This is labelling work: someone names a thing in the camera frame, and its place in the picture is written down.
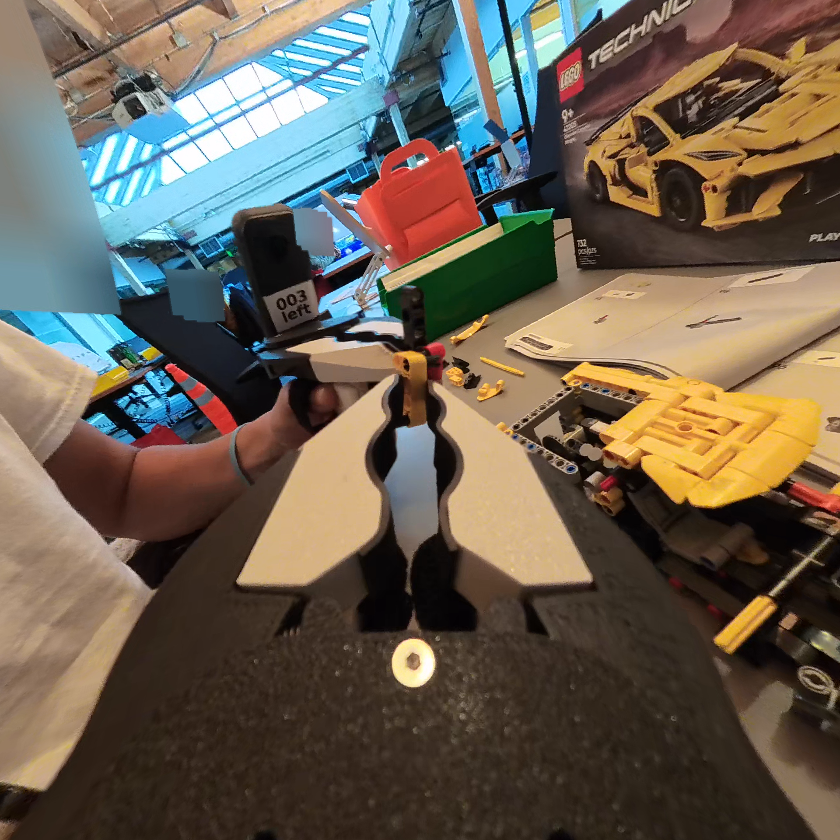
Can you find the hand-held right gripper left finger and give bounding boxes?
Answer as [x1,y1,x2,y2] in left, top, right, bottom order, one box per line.
[236,377,404,618]

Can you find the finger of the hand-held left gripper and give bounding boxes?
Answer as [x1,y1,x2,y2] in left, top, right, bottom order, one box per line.
[322,317,406,340]
[305,338,403,383]

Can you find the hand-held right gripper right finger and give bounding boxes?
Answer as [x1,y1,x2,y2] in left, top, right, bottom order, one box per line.
[427,384,595,616]

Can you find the black brick beam assembly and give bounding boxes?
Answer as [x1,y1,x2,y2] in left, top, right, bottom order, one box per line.
[400,285,448,383]

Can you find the yellow angled brick beam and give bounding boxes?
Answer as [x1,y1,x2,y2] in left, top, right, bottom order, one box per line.
[392,351,433,429]

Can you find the partly built toy brick car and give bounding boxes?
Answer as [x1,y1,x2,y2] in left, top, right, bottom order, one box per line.
[497,361,840,729]

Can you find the person's left forearm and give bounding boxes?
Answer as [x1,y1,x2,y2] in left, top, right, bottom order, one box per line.
[46,420,253,542]

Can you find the grey desk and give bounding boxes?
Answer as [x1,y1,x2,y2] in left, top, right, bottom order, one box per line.
[384,217,840,840]

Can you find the person's left hand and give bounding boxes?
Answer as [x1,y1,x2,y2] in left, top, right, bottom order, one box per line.
[252,384,342,470]

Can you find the green storage bin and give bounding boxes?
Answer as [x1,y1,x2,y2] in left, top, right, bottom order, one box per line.
[377,210,559,342]

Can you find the scattered yellow black bricks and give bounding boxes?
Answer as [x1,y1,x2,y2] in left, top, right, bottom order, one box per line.
[446,315,526,403]

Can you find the red plastic carry case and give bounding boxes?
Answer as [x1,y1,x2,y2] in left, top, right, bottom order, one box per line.
[354,138,483,270]

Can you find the person's white shirt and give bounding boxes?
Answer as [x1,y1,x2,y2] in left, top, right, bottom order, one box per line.
[0,322,155,791]

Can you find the closed instruction booklet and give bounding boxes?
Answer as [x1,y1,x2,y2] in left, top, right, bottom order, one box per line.
[504,266,840,382]

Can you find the black pole stand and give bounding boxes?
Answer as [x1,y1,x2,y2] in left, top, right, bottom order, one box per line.
[497,0,534,135]

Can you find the toy car set box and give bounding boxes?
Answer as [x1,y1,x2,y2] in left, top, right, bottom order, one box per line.
[554,0,840,270]

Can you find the ceiling camera unit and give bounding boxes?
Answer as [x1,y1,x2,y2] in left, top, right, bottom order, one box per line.
[108,75,175,129]

